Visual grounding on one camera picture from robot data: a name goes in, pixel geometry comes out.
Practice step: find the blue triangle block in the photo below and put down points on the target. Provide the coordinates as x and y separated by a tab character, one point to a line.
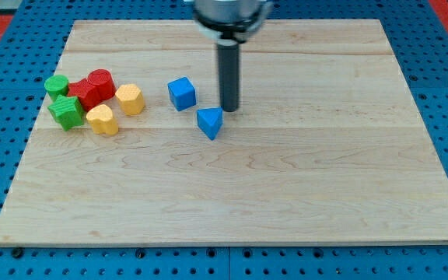
210	121

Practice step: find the yellow hexagon block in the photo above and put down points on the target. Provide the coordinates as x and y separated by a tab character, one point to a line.
130	99

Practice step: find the blue cube block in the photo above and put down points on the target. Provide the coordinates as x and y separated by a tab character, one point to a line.
182	93

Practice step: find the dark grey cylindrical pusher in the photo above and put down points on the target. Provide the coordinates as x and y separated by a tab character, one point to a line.
228	58

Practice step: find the light wooden board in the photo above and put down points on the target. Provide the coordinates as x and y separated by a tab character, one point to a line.
328	147

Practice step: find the yellow heart block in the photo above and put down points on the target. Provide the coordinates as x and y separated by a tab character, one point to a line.
102	120

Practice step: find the red cylinder block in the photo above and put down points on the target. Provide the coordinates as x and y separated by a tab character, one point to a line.
104	83

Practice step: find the red star block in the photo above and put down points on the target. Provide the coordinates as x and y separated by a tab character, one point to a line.
86	92

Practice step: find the green star block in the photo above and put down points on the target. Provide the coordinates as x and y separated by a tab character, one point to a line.
67	111

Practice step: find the green cylinder block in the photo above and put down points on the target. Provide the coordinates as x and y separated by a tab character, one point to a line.
56	85

